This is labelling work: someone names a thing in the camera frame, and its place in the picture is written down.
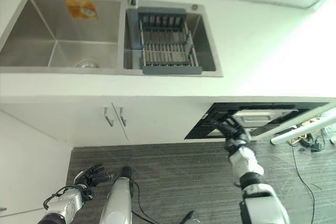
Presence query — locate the white slanted frame bar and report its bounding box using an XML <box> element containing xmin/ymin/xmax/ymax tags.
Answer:
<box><xmin>252</xmin><ymin>101</ymin><xmax>336</xmax><ymax>141</ymax></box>

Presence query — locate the round metal drain strainer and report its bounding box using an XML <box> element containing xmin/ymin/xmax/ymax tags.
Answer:
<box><xmin>75</xmin><ymin>59</ymin><xmax>101</xmax><ymax>68</ymax></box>

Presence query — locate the silver cabinet door handle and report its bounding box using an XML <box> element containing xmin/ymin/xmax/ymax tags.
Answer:
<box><xmin>103</xmin><ymin>106</ymin><xmax>114</xmax><ymax>127</ymax></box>
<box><xmin>118</xmin><ymin>106</ymin><xmax>128</xmax><ymax>127</ymax></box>

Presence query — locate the white round pole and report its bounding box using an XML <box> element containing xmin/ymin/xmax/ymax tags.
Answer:
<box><xmin>270</xmin><ymin>108</ymin><xmax>336</xmax><ymax>145</ymax></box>

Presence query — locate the long black floor cable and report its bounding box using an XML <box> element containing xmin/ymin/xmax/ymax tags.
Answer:
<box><xmin>290</xmin><ymin>144</ymin><xmax>324</xmax><ymax>224</ymax></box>

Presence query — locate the orange sticker label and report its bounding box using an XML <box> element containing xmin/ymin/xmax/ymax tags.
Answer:
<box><xmin>65</xmin><ymin>0</ymin><xmax>99</xmax><ymax>21</ymax></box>

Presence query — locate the grey sink dish rack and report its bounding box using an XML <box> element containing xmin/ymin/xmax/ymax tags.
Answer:
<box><xmin>135</xmin><ymin>6</ymin><xmax>204</xmax><ymax>76</ymax></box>

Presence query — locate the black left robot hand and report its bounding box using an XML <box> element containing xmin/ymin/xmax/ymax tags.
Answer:
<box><xmin>74</xmin><ymin>165</ymin><xmax>117</xmax><ymax>196</ymax></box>

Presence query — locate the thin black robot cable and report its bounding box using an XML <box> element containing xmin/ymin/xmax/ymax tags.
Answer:
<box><xmin>129</xmin><ymin>178</ymin><xmax>185</xmax><ymax>224</ymax></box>

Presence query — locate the yellow floor cable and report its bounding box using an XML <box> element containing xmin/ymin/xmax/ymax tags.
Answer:
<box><xmin>287</xmin><ymin>119</ymin><xmax>317</xmax><ymax>146</ymax></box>

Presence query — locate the grey dishwasher inner rack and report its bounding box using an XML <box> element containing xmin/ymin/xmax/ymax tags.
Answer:
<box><xmin>232</xmin><ymin>108</ymin><xmax>299</xmax><ymax>126</ymax></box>

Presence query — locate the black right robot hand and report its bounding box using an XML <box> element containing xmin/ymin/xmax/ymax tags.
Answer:
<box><xmin>209</xmin><ymin>115</ymin><xmax>252</xmax><ymax>146</ymax></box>

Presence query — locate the black power adapter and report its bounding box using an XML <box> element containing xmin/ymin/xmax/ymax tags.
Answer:
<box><xmin>309</xmin><ymin>140</ymin><xmax>324</xmax><ymax>152</ymax></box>

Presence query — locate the white cabinet door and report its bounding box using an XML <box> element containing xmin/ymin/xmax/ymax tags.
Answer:
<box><xmin>0</xmin><ymin>102</ymin><xmax>130</xmax><ymax>146</ymax></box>
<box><xmin>111</xmin><ymin>101</ymin><xmax>214</xmax><ymax>144</ymax></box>

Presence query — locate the stainless steel double sink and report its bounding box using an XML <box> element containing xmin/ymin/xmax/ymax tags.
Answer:
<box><xmin>0</xmin><ymin>0</ymin><xmax>224</xmax><ymax>78</ymax></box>

